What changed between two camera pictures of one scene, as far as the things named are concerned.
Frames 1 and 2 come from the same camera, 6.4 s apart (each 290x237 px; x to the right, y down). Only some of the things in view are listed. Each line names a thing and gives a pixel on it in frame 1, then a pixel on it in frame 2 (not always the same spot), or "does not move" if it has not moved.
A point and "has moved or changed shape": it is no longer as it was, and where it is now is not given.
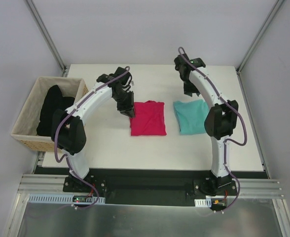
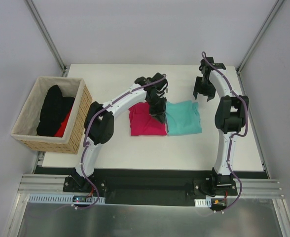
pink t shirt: (149, 119) does not move
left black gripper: (125, 105) → (158, 106)
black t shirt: (53, 99) does not move
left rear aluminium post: (45, 33) does not move
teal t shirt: (191, 116) has moved or changed shape
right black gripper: (191, 87) → (204, 86)
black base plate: (154, 187) does not move
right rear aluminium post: (259, 35) does not move
